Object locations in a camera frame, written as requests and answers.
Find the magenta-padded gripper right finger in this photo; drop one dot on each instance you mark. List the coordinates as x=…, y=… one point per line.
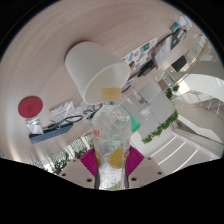
x=146, y=170

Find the ceiling light strips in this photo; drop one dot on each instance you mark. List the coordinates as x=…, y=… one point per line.
x=173, y=150

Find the black eyeglasses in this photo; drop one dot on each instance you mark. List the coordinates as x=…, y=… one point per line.
x=71, y=118

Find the small clear plastic packet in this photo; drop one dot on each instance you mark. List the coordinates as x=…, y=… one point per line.
x=34, y=126

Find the green chair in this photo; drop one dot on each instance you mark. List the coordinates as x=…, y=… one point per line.
x=135, y=123

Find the small white case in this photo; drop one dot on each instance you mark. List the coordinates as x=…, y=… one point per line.
x=184, y=20

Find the small teal item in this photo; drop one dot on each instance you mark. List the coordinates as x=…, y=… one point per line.
x=174, y=27

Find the black power adapter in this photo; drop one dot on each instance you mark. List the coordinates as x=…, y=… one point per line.
x=146, y=68

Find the black phone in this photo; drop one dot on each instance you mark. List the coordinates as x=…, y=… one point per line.
x=180, y=35

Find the clear drink bottle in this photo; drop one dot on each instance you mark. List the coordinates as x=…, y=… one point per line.
x=111, y=133

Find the clear shaker bottle, white lid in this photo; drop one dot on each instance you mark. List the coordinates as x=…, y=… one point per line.
x=140, y=100

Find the small potted plants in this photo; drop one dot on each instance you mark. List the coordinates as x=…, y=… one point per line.
x=169, y=91

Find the white cup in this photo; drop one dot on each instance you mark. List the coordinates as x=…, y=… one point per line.
x=90, y=68

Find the row of potted trees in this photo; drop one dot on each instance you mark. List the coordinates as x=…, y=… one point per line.
x=63, y=160

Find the black chair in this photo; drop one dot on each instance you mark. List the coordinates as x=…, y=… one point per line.
x=179, y=63

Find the flat round red coaster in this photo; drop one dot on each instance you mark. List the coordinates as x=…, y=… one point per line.
x=30, y=107

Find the colourful sticker sheet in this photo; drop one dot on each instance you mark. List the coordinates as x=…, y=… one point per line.
x=140, y=55

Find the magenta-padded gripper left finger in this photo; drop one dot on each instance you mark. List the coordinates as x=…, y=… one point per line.
x=76, y=173

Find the open paper booklet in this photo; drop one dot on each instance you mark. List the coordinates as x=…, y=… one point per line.
x=163, y=50

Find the white paper card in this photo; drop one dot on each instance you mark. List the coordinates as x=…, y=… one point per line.
x=61, y=111

